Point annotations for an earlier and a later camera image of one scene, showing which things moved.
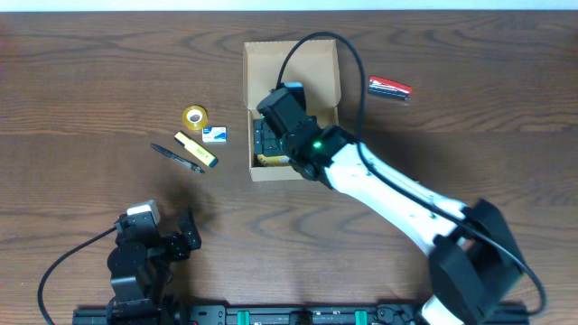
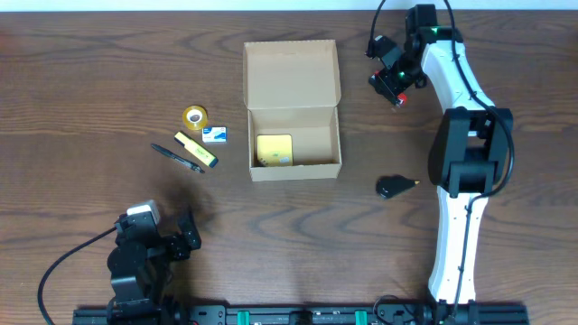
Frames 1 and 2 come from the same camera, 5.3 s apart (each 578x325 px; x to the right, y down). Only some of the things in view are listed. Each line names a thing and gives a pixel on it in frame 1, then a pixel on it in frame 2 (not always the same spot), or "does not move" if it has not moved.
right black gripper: x=265 y=142 -> x=386 y=84
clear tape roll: x=195 y=117 does not move
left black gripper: x=181 y=241 does not move
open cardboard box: x=313 y=63 does not move
